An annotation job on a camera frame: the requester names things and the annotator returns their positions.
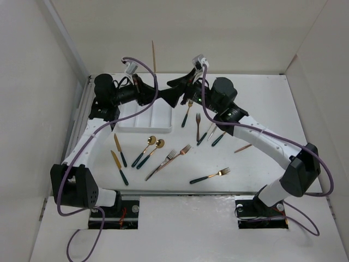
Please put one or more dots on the gold fork green handle front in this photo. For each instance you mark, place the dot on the gold fork green handle front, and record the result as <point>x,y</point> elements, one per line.
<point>222,172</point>

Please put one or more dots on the silver spoon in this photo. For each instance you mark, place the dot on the silver spoon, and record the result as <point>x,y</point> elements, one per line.
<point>212,131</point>

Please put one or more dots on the silver fork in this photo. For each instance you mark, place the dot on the silver fork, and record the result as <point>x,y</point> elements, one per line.
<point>169,157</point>

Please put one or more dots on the wooden stick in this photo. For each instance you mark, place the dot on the wooden stick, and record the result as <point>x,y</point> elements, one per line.
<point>154,58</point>

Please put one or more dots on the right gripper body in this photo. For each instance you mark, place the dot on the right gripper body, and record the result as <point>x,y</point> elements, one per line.
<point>193,91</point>

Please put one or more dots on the copper fork green handle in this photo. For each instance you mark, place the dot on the copper fork green handle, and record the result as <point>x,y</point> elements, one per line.
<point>198,120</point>

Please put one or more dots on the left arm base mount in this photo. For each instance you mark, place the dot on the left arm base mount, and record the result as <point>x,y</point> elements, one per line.
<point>125,216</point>

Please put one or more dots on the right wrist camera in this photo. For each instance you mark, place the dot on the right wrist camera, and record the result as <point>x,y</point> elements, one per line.
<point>199,61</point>

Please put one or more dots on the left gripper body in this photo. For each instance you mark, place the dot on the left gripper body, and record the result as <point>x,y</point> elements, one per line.
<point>140,97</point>

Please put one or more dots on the gold knife green handle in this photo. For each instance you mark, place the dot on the gold knife green handle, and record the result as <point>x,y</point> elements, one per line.
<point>120,150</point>
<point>118,164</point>

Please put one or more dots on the gold spoon green handle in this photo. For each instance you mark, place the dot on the gold spoon green handle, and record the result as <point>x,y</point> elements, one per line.
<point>215,142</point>
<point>151,141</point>
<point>159,144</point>

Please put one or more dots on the gold fork green handle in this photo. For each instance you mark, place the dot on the gold fork green handle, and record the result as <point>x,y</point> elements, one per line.
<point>222,172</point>
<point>190,104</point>

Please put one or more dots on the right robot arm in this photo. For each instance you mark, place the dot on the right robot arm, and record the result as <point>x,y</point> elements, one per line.
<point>300,163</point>

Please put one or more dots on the white three-compartment cutlery tray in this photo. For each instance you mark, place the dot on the white three-compartment cutlery tray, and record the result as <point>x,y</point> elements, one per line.
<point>157,119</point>

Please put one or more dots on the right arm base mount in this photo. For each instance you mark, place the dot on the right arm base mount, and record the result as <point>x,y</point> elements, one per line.
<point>253,214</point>

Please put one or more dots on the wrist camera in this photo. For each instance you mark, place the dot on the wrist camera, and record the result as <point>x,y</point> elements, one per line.
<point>199,61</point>
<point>130,67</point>

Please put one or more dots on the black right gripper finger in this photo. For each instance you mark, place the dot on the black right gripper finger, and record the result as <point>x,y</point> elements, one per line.
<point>170,93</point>
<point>171,102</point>

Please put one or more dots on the aluminium rail frame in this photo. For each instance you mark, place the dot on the aluminium rail frame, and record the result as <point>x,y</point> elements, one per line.
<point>80,105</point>

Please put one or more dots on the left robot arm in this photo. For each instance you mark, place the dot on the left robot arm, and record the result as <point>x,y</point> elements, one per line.
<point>72,181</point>

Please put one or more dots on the rose gold knife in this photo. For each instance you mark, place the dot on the rose gold knife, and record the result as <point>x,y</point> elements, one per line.
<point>243,148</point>

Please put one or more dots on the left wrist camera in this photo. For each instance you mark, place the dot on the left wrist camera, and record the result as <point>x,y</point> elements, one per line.
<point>130,67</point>

